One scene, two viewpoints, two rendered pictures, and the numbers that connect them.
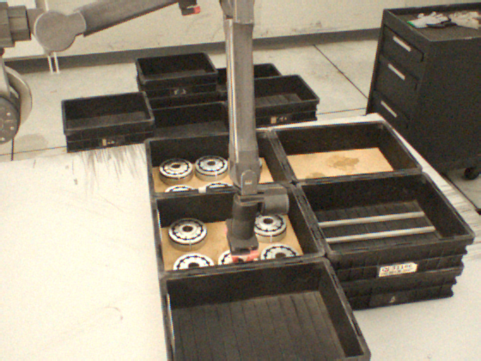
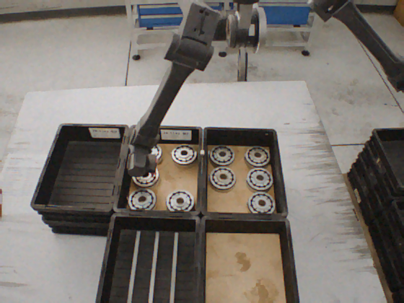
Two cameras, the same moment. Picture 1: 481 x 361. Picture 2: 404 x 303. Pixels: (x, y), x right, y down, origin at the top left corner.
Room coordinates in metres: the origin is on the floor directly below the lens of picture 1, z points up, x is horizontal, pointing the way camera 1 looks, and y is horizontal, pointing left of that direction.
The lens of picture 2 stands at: (1.39, -0.66, 1.94)
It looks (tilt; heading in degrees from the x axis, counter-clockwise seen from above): 52 degrees down; 102
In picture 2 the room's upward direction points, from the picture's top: 2 degrees clockwise
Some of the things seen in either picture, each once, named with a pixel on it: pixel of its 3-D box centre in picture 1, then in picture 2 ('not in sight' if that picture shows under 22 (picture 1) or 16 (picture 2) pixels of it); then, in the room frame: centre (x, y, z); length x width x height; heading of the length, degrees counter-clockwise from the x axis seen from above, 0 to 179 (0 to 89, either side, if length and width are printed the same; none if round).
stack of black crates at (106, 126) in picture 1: (112, 150); (391, 177); (2.28, 0.60, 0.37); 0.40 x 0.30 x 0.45; 107
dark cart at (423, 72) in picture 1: (438, 100); not in sight; (2.75, -1.08, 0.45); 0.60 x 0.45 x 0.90; 107
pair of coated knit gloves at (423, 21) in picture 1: (429, 19); not in sight; (2.79, -0.95, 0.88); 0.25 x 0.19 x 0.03; 107
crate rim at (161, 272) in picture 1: (233, 228); (161, 167); (1.10, 0.00, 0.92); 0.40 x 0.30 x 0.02; 102
